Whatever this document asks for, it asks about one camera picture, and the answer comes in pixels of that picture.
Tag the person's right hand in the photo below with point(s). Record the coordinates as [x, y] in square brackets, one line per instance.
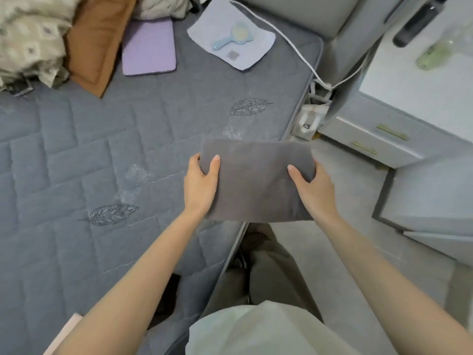
[317, 194]

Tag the person's left hand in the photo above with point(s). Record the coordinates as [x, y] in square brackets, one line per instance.
[200, 188]

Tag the person's right thumb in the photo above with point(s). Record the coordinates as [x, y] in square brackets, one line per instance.
[296, 174]

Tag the person's left thumb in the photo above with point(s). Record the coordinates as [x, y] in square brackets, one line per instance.
[214, 165]

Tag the grey cloth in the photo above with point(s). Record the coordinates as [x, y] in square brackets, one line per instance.
[255, 181]

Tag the person's left forearm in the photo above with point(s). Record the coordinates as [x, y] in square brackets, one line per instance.
[125, 292]

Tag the person's right forearm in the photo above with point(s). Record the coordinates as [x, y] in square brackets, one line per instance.
[399, 292]

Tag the white power strip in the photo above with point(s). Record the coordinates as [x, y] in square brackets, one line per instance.
[308, 120]

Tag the person's olive trousers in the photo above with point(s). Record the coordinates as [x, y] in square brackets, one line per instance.
[264, 273]

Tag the grey quilted mattress cover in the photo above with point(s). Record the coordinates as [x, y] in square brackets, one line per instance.
[111, 181]

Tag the white paper sheet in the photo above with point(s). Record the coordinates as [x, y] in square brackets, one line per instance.
[240, 44]

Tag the light blue hand mirror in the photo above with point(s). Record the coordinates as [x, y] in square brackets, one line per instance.
[231, 37]

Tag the grey nightstand with drawers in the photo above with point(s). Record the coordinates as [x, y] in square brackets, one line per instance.
[406, 107]

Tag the grey cabinet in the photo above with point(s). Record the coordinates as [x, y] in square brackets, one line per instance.
[428, 203]

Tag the purple tablet case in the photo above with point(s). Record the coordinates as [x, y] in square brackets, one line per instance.
[149, 46]

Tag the person's white shirt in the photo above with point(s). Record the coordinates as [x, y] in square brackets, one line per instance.
[266, 330]

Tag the grey upholstered headboard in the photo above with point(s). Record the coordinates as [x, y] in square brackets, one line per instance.
[310, 14]

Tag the beige crumpled cloth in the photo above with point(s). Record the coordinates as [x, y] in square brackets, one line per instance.
[162, 7]

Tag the brown pillow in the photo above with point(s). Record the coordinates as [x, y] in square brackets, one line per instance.
[94, 44]

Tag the green transparent bottle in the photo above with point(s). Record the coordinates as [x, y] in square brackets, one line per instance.
[436, 51]

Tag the dark glass bottle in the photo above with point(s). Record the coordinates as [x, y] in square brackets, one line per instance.
[419, 22]

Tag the patterned beige blanket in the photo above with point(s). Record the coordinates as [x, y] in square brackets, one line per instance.
[31, 36]

